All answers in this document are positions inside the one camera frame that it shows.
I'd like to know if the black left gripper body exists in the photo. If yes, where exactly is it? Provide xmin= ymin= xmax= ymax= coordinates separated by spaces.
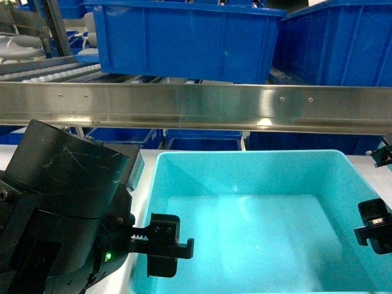
xmin=88 ymin=184 xmax=135 ymax=293

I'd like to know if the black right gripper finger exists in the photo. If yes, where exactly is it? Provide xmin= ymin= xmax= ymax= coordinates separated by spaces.
xmin=353 ymin=198 xmax=391 ymax=254

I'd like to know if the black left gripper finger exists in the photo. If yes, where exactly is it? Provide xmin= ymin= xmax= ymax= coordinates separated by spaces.
xmin=130 ymin=213 xmax=194 ymax=278

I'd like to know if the light cyan plastic bin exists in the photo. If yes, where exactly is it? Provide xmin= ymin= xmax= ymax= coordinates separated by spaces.
xmin=129 ymin=150 xmax=391 ymax=293

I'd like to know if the large blue bin centre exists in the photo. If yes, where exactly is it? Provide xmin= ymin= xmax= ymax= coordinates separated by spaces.
xmin=273 ymin=1 xmax=391 ymax=87

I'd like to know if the large blue bin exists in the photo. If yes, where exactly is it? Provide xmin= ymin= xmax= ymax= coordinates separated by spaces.
xmin=273 ymin=1 xmax=391 ymax=87
xmin=89 ymin=1 xmax=287 ymax=84

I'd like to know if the large blue bin left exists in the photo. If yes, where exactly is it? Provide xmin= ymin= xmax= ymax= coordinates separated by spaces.
xmin=89 ymin=1 xmax=287 ymax=84

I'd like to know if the stainless steel shelf rail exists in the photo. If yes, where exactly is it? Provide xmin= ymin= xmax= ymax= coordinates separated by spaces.
xmin=1 ymin=82 xmax=391 ymax=135

